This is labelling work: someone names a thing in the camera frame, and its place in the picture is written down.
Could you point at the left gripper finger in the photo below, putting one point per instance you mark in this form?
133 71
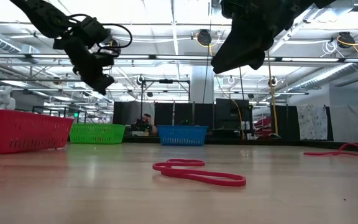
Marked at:
93 81
107 82

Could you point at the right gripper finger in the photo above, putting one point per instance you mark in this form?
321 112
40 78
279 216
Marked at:
241 46
258 60

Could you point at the red rubber band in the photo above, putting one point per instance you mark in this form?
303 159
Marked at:
239 183
322 153

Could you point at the black background robot arm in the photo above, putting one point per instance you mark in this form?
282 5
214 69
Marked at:
141 127

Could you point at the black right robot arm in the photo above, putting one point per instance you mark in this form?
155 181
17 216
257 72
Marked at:
297 9

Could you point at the dark grey partition panel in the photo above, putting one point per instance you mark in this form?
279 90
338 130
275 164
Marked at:
121 115

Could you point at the green exit sign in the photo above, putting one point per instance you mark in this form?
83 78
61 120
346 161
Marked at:
76 114

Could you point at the black metal railing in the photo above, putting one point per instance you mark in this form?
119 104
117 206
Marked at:
57 108

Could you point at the green plastic basket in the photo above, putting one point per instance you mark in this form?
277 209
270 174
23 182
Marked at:
96 133

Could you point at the person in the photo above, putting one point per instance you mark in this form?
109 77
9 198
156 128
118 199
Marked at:
148 119

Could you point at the white building column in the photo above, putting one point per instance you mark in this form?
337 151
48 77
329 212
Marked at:
202 87

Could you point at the black partition panel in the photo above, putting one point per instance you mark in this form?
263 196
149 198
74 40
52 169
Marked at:
197 113
225 113
287 124

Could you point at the long ceiling light strip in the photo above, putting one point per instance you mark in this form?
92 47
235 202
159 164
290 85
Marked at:
166 57

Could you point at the red tool cart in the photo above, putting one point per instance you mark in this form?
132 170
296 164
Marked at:
263 126

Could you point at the white patterned curtain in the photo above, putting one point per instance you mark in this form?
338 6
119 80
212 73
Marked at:
312 123

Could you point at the red plastic basket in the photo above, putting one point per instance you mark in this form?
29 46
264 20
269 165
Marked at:
20 130

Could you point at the blue plastic basket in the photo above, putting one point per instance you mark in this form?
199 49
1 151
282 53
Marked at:
182 135

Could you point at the grey curtain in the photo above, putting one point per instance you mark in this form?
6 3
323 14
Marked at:
346 124

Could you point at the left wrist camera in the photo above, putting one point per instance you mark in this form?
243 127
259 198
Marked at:
92 29

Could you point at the black metal gantry frame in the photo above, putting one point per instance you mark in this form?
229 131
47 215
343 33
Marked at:
166 81

